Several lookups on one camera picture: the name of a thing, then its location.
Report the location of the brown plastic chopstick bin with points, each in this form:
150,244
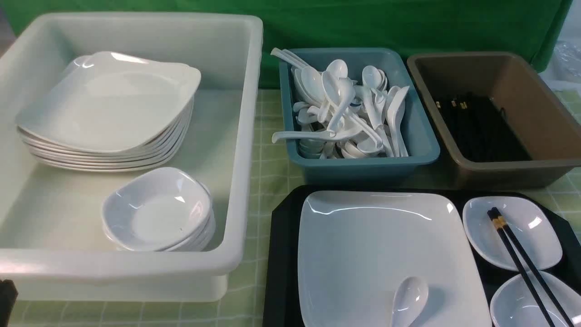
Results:
544,126

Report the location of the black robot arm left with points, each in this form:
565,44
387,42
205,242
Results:
8,297

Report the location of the large white square plate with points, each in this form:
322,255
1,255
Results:
356,247

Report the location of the pile of black chopsticks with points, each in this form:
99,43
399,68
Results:
480,129

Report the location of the black serving tray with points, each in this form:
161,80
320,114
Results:
281,302

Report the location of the green backdrop cloth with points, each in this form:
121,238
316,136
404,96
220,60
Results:
528,28

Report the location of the stack of white square plates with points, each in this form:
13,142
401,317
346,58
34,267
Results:
111,112

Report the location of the black chopstick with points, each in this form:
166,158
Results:
530,267
496,218

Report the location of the pile of white soup spoons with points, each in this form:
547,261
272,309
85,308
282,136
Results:
358,119

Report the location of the large white plastic tub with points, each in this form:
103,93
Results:
52,242

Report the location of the white ceramic soup spoon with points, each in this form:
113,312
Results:
409,301

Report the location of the white small bowl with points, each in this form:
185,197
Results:
527,221
513,305

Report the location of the green checkered tablecloth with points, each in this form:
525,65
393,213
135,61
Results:
272,179

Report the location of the teal plastic cutlery bin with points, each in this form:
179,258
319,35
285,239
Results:
420,140

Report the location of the stack of small white bowls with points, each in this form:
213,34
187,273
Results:
162,210

